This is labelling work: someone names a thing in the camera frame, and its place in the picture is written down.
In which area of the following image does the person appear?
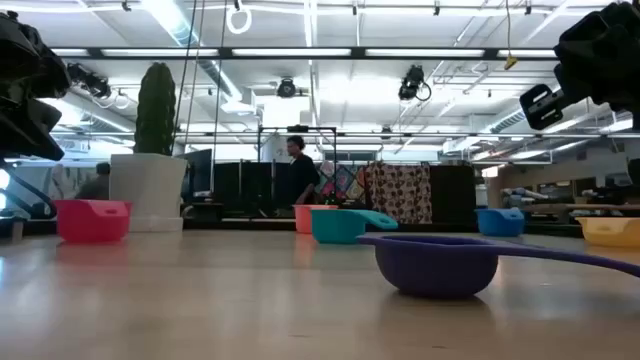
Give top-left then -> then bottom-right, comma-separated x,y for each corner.
74,161 -> 111,201
285,134 -> 321,211

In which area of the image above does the black background monitor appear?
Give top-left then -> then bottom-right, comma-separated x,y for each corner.
175,148 -> 214,201

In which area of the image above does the hanging cable with yellow plug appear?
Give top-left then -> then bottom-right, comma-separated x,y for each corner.
503,0 -> 519,71

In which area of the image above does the orange measuring cup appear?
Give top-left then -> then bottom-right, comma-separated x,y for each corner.
293,203 -> 339,235

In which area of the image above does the white hanging ring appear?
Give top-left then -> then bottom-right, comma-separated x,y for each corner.
225,2 -> 253,35

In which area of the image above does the dark indigo measuring cup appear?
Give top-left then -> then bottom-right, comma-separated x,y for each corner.
357,234 -> 640,300

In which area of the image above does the black partition panel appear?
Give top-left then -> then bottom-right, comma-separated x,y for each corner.
429,164 -> 477,225

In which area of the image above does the black ceiling spotlight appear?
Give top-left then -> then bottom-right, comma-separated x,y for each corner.
398,64 -> 432,102
66,62 -> 112,100
276,77 -> 298,99

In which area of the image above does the wooden background table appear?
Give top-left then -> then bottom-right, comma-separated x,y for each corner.
519,202 -> 640,212

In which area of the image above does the thin black hanging cable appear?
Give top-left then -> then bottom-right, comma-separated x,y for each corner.
172,0 -> 199,151

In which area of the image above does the colourful patchwork quilt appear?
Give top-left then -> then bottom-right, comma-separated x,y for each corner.
314,160 -> 369,209

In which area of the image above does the red measuring cup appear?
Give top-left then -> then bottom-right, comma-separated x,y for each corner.
53,199 -> 133,245

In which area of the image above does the teal measuring cup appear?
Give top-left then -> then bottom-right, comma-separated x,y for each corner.
310,208 -> 400,245

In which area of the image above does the black folding partition screen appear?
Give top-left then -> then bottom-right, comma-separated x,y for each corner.
213,160 -> 294,216

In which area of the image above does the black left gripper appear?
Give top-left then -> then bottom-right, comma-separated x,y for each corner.
0,9 -> 72,162

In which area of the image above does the green cactus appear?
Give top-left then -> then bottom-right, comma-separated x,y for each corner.
133,61 -> 177,156

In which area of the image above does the black aluminium table frame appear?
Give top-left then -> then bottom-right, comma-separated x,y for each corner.
0,215 -> 640,245

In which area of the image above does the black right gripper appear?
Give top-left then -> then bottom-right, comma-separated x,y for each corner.
518,0 -> 640,132

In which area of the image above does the yellow measuring cup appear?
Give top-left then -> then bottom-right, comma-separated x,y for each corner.
574,215 -> 640,249

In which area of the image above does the black office chair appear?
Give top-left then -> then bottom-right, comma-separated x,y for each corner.
0,162 -> 57,221

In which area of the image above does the white plant pot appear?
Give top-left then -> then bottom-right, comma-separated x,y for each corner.
108,152 -> 189,233

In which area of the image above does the blue measuring cup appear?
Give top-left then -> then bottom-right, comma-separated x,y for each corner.
474,207 -> 526,238

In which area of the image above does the leaf pattern curtain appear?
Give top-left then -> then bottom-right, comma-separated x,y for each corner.
47,164 -> 84,201

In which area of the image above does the brown dotted cloth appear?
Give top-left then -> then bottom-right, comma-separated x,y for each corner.
364,162 -> 434,225

